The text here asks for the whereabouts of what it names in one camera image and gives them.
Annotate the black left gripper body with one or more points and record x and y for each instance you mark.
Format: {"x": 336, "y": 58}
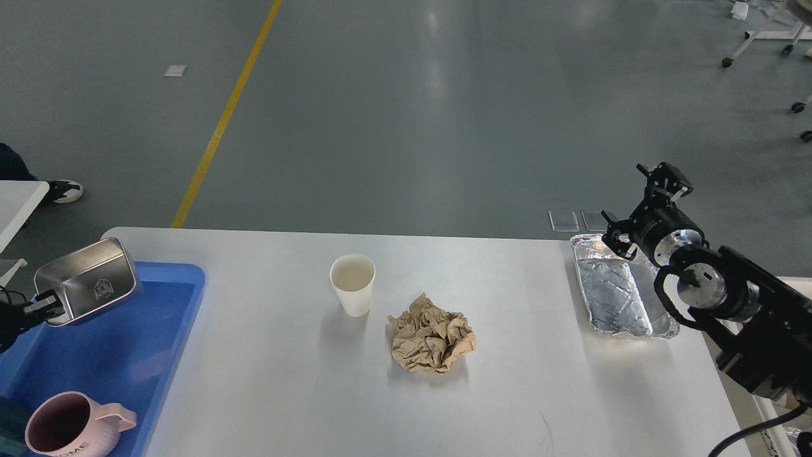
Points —
{"x": 14, "y": 322}

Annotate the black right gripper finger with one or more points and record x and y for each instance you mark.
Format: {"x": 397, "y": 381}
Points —
{"x": 665, "y": 184}
{"x": 622, "y": 236}

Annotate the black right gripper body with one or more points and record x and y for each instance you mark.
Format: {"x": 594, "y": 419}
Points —
{"x": 660, "y": 232}

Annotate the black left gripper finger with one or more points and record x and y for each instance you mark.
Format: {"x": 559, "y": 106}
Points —
{"x": 43, "y": 314}
{"x": 43, "y": 301}

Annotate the stainless steel rectangular container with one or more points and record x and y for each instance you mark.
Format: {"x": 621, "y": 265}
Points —
{"x": 87, "y": 283}

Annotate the pink mug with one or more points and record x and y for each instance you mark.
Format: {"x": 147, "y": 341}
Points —
{"x": 72, "y": 424}

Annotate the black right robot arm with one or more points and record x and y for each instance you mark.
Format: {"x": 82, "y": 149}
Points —
{"x": 761, "y": 324}

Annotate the clear floor plate right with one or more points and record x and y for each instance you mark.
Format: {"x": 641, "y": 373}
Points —
{"x": 594, "y": 220}

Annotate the clear floor plate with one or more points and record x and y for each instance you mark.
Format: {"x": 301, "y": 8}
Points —
{"x": 564, "y": 221}
{"x": 594, "y": 220}

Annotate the clear floor plate left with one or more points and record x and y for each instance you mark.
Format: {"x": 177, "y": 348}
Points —
{"x": 564, "y": 221}

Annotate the aluminium foil tray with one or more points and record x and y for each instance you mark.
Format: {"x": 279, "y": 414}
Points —
{"x": 618, "y": 293}

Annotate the blue plastic tray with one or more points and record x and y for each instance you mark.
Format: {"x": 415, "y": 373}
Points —
{"x": 126, "y": 355}

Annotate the white side table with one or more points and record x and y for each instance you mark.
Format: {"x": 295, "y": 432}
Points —
{"x": 18, "y": 201}

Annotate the seated person in dark clothes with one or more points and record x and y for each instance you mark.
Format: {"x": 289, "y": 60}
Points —
{"x": 15, "y": 169}

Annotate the crumpled brown paper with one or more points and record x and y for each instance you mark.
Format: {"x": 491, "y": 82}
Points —
{"x": 429, "y": 338}

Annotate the white paper scrap on floor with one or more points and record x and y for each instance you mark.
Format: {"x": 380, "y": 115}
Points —
{"x": 175, "y": 70}

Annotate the white paper cup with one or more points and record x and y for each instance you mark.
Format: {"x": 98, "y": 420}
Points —
{"x": 352, "y": 278}

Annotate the white wheeled cart frame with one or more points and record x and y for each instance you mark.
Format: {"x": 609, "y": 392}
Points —
{"x": 800, "y": 27}

